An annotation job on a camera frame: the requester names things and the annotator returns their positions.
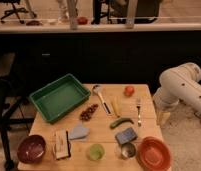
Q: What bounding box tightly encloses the dark red bowl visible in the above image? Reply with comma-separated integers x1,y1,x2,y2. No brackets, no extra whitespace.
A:
17,135,46,164

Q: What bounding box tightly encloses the wooden brush block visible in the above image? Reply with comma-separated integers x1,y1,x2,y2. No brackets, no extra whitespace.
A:
53,129,71,160

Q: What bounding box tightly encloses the silver spoon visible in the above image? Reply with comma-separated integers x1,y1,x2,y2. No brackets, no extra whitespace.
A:
92,84,111,115

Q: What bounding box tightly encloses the orange plastic bowl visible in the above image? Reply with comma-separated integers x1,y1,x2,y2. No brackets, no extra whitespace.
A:
137,137,171,171

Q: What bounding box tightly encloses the background swivel chair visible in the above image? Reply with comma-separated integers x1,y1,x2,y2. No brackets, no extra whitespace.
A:
0,0,37,24

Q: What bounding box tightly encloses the silver fork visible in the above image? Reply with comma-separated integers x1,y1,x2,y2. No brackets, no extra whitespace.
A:
136,98,142,127

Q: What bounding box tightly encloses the green plastic tray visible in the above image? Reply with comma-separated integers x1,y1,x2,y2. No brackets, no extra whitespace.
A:
30,74,91,124

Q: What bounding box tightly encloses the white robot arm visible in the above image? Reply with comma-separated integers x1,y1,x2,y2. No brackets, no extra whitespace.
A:
153,62,201,125

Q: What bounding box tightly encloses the small metal cup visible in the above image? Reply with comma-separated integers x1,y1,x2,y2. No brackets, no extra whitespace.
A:
121,143,136,159

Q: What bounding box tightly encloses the yellow stick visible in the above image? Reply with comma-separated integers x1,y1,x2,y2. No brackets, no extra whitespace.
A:
111,98,120,118

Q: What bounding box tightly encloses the bunch of dark grapes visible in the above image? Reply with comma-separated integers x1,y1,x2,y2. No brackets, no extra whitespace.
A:
79,104,98,121

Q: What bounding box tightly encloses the red tomato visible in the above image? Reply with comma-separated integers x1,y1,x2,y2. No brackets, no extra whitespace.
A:
124,86,135,97

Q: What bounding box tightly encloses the blue sponge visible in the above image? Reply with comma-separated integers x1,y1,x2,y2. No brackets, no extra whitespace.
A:
115,127,138,145

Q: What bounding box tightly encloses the green plastic cup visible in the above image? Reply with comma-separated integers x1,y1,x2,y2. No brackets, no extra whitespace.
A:
87,144,105,161

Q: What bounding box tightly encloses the red object on shelf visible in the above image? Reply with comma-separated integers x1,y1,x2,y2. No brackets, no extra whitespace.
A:
77,17,88,25

